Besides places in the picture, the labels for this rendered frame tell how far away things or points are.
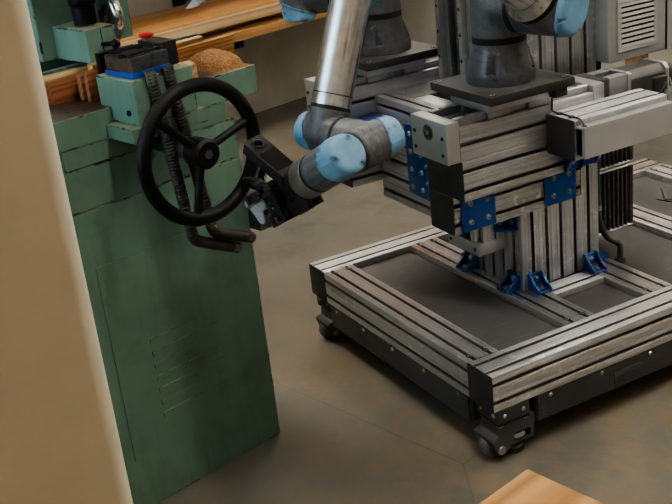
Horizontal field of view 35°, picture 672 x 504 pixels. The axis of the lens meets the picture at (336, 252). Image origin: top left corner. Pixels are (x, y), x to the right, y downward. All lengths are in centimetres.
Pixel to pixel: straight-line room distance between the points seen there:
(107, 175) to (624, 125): 108
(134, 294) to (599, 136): 103
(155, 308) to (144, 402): 21
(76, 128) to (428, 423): 111
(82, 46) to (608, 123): 110
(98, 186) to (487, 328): 100
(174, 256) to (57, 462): 186
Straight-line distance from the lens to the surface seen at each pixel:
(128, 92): 213
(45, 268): 46
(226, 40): 254
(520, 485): 151
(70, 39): 235
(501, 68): 232
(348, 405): 277
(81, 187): 219
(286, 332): 317
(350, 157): 183
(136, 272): 229
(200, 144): 208
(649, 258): 298
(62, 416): 48
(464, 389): 249
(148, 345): 236
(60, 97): 229
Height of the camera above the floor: 139
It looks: 22 degrees down
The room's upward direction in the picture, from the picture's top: 7 degrees counter-clockwise
